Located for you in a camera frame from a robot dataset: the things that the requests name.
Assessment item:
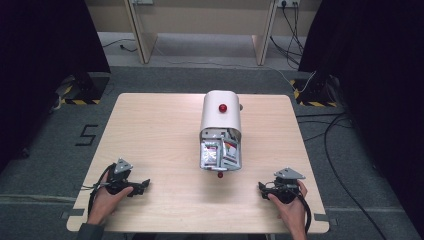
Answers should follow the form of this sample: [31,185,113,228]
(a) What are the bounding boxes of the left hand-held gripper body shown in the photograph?
[104,157,135,196]

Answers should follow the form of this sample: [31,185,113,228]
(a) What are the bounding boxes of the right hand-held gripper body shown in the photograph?
[265,166,307,205]

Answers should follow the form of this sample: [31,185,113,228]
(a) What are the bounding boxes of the white mailbox with red knobs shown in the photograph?
[198,89,244,180]

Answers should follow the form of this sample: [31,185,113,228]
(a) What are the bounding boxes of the person's left hand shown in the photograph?
[87,172,135,226]

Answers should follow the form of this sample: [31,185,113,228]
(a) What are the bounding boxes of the person's right hand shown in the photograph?
[267,179,309,232]

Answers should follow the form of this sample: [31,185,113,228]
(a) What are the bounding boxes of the silver packet with red print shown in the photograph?
[221,137,240,167]

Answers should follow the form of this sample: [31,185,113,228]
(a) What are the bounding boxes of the silver foil packet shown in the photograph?
[201,141,222,168]

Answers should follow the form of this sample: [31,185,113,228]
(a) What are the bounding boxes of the black stand base hazard tape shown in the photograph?
[59,71,112,106]
[289,77,338,108]

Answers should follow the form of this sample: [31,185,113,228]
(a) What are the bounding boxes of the black curtain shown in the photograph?
[0,0,112,174]
[297,0,424,231]

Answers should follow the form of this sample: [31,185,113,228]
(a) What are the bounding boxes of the light wooden desk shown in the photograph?
[84,0,323,67]

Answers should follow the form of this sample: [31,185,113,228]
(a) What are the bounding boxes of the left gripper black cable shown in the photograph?
[80,164,116,218]

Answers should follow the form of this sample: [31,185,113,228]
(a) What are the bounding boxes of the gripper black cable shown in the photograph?
[295,191,313,235]
[80,164,116,218]

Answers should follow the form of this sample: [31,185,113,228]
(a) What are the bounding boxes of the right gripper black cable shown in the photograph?
[295,191,313,235]

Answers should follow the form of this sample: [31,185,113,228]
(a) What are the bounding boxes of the long black floor cables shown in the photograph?
[295,112,389,240]

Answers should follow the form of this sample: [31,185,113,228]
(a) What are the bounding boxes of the short black floor cable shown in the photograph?
[101,37,138,53]

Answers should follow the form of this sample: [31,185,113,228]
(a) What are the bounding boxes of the black cables from socket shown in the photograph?
[269,2,306,70]

